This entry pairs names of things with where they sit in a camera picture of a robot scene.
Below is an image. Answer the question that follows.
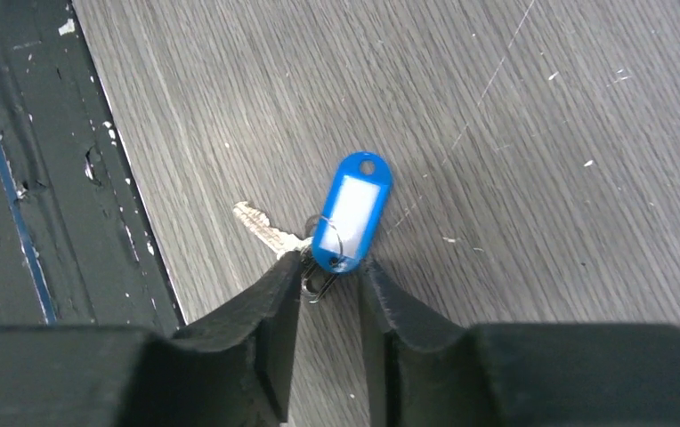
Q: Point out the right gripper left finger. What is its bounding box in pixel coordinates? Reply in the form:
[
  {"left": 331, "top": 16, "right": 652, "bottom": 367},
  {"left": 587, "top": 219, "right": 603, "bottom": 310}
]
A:
[{"left": 0, "top": 251, "right": 303, "bottom": 426}]

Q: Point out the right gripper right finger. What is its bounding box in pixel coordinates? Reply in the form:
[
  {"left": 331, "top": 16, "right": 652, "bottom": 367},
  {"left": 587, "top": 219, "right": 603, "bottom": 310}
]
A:
[{"left": 359, "top": 261, "right": 680, "bottom": 426}]

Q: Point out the blue tagged key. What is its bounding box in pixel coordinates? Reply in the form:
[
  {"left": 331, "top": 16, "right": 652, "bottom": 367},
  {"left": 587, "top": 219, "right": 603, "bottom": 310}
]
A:
[{"left": 232, "top": 151, "right": 393, "bottom": 303}]

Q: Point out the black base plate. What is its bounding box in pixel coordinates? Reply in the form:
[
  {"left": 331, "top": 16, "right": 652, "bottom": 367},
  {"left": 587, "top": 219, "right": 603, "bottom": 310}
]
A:
[{"left": 0, "top": 1, "right": 184, "bottom": 334}]

